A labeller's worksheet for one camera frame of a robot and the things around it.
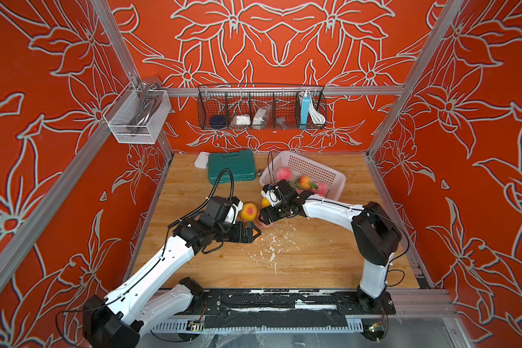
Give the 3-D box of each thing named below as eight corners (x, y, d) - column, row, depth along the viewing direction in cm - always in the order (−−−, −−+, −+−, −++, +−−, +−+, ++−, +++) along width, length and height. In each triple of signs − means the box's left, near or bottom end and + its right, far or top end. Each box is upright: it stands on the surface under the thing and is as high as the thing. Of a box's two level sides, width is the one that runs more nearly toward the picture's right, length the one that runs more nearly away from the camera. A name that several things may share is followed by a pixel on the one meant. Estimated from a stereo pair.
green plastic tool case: (208, 184, 106) (207, 180, 104) (209, 156, 119) (208, 153, 116) (257, 179, 108) (257, 175, 106) (253, 152, 120) (253, 149, 118)
